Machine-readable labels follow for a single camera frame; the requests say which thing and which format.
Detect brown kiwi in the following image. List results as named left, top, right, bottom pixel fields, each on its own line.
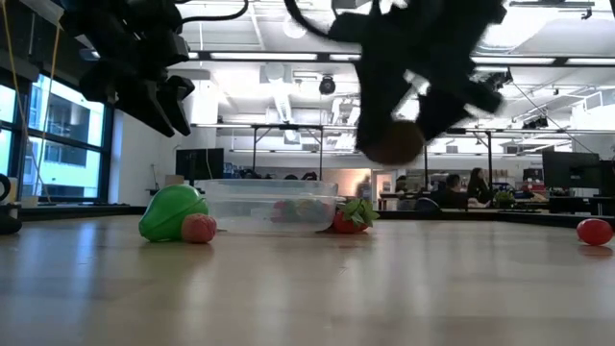
left=364, top=119, right=428, bottom=167

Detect black frame stand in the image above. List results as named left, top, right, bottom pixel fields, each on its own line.
left=251, top=123, right=324, bottom=182
left=422, top=128, right=494, bottom=188

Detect pink raspberry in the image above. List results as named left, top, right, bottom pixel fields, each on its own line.
left=181, top=213, right=218, bottom=244
left=271, top=199, right=297, bottom=225

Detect black rounded object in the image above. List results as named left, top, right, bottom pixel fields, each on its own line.
left=0, top=172, right=23, bottom=236

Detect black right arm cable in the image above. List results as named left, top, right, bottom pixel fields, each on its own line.
left=283, top=0, right=337, bottom=39

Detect clear plastic tupperware container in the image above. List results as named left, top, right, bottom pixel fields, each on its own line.
left=194, top=178, right=340, bottom=236

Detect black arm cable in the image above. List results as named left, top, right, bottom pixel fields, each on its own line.
left=180, top=0, right=251, bottom=25
left=283, top=0, right=337, bottom=39

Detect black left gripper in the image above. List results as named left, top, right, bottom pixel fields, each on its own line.
left=79, top=33, right=196, bottom=138

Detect dark office chair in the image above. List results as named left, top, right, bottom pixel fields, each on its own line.
left=415, top=196, right=441, bottom=213

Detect small red cherry tomato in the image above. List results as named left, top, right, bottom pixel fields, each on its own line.
left=576, top=217, right=615, bottom=247

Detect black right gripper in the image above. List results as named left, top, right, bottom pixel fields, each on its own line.
left=356, top=42, right=505, bottom=160

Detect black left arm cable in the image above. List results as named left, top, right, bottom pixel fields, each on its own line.
left=180, top=0, right=251, bottom=25

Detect long ceiling light rail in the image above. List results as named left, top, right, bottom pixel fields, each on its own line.
left=189, top=50, right=615, bottom=67

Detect black ceiling camera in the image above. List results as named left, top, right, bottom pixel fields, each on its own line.
left=482, top=70, right=513, bottom=95

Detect yellow cable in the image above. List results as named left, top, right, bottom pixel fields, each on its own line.
left=0, top=0, right=49, bottom=203
left=35, top=23, right=62, bottom=193

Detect black monitor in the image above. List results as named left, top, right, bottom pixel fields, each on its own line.
left=598, top=161, right=615, bottom=198
left=542, top=151, right=601, bottom=189
left=175, top=147, right=225, bottom=184

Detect large window black frame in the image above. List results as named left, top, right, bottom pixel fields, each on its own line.
left=0, top=71, right=114, bottom=203

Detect red strawberry green leaves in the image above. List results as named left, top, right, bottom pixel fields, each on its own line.
left=329, top=198, right=381, bottom=235

